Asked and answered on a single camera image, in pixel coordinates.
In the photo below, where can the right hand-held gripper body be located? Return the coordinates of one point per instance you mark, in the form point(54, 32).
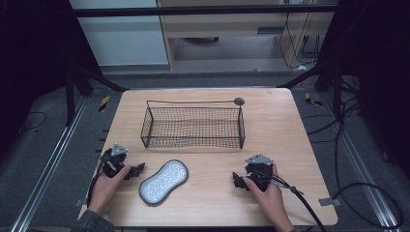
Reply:
point(259, 169)

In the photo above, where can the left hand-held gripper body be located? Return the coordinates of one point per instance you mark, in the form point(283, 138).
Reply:
point(113, 161)

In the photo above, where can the grey scouring pad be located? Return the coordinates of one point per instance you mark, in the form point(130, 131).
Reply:
point(163, 182)

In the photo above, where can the person's left hand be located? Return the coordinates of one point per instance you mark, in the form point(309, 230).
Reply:
point(106, 190)

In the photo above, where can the person's right hand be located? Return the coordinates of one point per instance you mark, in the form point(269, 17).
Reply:
point(270, 203)

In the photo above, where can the grey tape piece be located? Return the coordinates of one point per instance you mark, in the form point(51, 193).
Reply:
point(329, 202)
point(80, 202)

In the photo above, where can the yellow black striped tape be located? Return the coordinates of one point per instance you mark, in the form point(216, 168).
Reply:
point(312, 100)
point(104, 103)

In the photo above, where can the black metal stand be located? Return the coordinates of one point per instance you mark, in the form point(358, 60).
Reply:
point(336, 93)
point(69, 96)

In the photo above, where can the white cabinet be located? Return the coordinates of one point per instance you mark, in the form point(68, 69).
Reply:
point(122, 38)

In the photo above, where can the aluminium floor rail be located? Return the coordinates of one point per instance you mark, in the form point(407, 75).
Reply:
point(361, 170)
point(48, 167)

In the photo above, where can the black horizontal frame bar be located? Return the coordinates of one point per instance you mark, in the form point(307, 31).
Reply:
point(199, 11)

